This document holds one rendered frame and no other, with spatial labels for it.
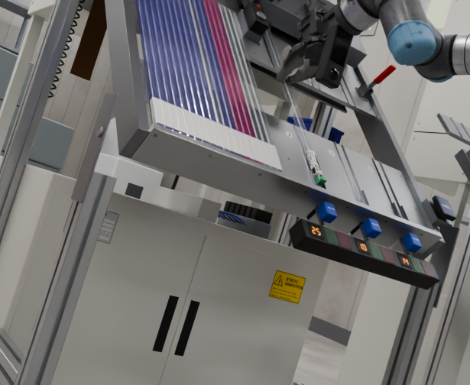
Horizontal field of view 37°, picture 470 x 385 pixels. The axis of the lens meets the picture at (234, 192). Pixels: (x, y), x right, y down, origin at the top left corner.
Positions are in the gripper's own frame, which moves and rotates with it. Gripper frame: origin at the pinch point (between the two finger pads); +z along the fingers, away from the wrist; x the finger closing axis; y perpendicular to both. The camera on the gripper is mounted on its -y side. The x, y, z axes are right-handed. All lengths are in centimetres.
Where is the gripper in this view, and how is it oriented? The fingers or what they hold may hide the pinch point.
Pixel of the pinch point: (285, 80)
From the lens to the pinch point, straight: 148.3
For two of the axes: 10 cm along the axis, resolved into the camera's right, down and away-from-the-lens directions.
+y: -0.3, -8.6, 5.1
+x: -8.0, -2.8, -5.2
